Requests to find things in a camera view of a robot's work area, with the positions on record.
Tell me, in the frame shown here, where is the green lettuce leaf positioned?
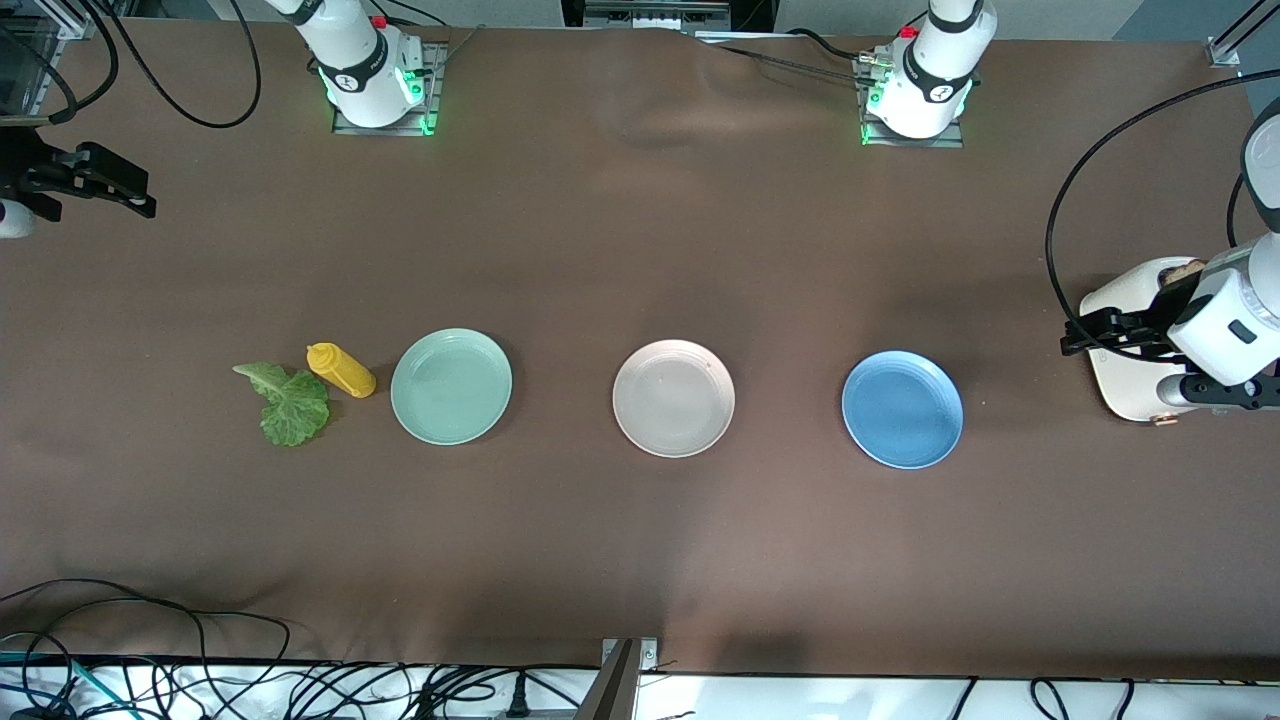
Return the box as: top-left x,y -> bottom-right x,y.
233,362 -> 331,448

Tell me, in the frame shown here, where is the blue plate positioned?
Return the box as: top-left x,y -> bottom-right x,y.
841,350 -> 965,470

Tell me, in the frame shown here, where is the mint green plate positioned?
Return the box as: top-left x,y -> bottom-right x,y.
390,328 -> 514,446

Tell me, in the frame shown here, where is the beige plate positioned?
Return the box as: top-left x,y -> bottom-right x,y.
612,339 -> 736,459

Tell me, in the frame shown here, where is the white toaster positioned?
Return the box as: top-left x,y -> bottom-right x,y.
1080,257 -> 1241,423

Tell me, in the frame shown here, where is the yellow mustard squeeze bottle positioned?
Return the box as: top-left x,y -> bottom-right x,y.
306,342 -> 378,399

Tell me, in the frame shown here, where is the clear box with metal frame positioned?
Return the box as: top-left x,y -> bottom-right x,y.
0,0 -> 96,116

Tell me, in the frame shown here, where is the aluminium frame post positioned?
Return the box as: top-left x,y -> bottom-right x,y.
1205,0 -> 1280,69

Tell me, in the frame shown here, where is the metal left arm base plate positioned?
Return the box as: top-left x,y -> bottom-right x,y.
855,55 -> 967,149

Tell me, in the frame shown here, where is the thin black cable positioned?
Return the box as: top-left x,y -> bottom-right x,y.
0,578 -> 291,691

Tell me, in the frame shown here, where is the grey cable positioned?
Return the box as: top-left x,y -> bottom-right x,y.
695,35 -> 873,83

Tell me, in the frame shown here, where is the metal bracket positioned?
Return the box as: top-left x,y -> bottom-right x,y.
583,0 -> 733,31

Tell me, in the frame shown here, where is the grey metal post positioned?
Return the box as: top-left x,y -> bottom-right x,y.
590,637 -> 661,720

